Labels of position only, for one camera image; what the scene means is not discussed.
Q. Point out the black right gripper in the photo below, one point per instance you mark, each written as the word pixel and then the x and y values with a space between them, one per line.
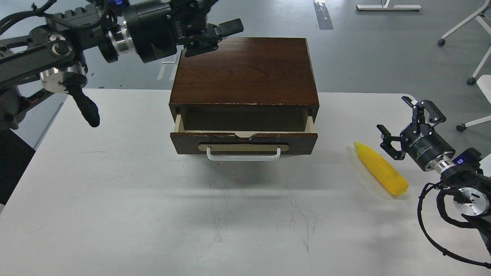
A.
pixel 423 146

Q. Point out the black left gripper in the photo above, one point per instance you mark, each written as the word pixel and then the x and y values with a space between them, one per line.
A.
pixel 157 27

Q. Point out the yellow corn cob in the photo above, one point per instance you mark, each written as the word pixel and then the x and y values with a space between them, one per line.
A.
pixel 384 173

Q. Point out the dark wooden drawer with handle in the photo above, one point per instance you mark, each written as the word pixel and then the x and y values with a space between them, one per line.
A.
pixel 244 134

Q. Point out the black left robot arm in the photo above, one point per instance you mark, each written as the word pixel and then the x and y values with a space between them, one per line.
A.
pixel 50 59

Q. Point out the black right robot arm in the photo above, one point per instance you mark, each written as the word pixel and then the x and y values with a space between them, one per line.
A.
pixel 464 191

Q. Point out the dark wooden drawer cabinet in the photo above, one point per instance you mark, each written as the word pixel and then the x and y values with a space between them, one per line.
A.
pixel 258 84

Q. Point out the white table leg base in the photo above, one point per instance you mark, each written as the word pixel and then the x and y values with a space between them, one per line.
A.
pixel 387 5

